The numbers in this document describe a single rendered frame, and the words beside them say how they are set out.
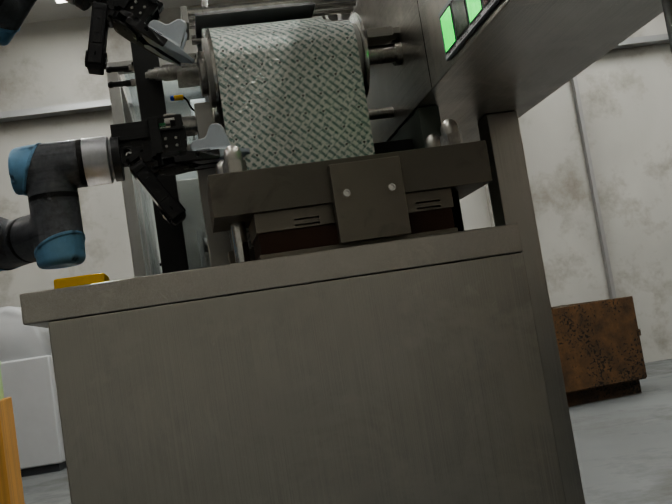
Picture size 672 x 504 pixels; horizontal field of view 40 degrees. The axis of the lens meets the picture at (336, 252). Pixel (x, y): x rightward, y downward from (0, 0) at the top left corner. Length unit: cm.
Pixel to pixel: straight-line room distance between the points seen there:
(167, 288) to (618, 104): 882
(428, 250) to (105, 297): 42
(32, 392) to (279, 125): 665
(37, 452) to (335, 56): 675
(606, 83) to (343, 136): 841
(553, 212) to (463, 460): 816
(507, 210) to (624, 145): 809
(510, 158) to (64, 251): 80
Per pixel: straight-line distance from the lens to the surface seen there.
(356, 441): 121
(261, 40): 154
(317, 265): 120
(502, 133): 171
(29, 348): 805
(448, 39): 133
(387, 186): 127
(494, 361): 125
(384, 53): 160
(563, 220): 938
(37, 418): 801
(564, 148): 951
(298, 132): 150
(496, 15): 117
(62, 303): 120
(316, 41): 154
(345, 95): 152
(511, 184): 170
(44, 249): 145
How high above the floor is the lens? 80
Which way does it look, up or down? 5 degrees up
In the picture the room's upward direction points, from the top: 9 degrees counter-clockwise
